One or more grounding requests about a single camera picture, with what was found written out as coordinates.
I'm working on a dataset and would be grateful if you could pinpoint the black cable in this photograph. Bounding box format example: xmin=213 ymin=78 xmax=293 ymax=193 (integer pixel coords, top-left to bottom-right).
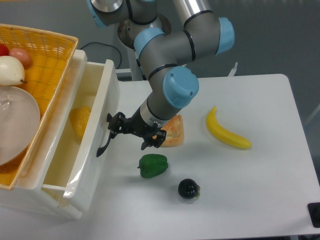
xmin=79 ymin=41 xmax=122 ymax=68

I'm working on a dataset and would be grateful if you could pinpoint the white drawer cabinet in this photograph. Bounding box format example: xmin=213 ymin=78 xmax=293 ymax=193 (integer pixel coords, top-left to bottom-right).
xmin=0 ymin=50 xmax=87 ymax=217

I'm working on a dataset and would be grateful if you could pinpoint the pink peach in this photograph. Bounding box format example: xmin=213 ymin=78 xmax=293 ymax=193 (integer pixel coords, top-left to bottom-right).
xmin=9 ymin=47 xmax=32 ymax=69

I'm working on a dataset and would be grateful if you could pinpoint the yellow bell pepper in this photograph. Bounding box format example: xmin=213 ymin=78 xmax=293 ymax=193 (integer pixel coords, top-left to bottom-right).
xmin=69 ymin=105 xmax=91 ymax=140

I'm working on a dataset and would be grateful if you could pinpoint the yellow woven basket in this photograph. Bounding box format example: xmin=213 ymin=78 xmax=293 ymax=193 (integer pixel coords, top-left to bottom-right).
xmin=0 ymin=23 xmax=79 ymax=190

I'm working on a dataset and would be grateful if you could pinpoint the green bell pepper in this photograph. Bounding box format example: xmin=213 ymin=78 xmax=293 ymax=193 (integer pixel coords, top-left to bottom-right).
xmin=137 ymin=154 xmax=169 ymax=179

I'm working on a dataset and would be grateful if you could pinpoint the dark purple eggplant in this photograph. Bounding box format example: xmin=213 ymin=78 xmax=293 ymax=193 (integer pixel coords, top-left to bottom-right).
xmin=177 ymin=178 xmax=201 ymax=200

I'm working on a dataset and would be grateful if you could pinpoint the white pear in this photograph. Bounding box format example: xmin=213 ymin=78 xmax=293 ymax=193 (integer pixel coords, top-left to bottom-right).
xmin=0 ymin=55 xmax=25 ymax=86

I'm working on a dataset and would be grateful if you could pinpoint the black corner object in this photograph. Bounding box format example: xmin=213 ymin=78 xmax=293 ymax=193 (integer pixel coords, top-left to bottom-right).
xmin=307 ymin=202 xmax=320 ymax=228

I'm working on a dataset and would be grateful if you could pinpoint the toy bread pastry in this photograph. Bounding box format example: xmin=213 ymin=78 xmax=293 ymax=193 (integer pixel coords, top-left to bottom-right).
xmin=160 ymin=114 xmax=184 ymax=148

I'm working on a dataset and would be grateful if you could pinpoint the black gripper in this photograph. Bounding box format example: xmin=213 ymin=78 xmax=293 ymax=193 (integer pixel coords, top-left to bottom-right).
xmin=106 ymin=109 xmax=167 ymax=150

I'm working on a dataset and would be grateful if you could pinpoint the yellow banana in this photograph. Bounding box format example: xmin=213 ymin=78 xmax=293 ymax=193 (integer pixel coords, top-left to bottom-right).
xmin=205 ymin=106 xmax=252 ymax=150

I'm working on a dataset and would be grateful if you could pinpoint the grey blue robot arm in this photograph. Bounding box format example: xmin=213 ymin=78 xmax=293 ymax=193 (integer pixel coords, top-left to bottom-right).
xmin=87 ymin=0 xmax=235 ymax=149

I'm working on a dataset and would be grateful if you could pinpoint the red tomato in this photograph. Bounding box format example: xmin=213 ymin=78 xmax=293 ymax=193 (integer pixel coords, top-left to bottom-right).
xmin=0 ymin=43 xmax=10 ymax=57

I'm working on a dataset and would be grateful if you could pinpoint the beige plate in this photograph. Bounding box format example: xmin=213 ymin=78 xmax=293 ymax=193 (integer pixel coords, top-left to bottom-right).
xmin=0 ymin=86 xmax=40 ymax=165

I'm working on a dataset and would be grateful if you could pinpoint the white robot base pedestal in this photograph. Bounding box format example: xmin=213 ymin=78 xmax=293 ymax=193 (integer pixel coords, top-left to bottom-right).
xmin=117 ymin=13 xmax=172 ymax=81

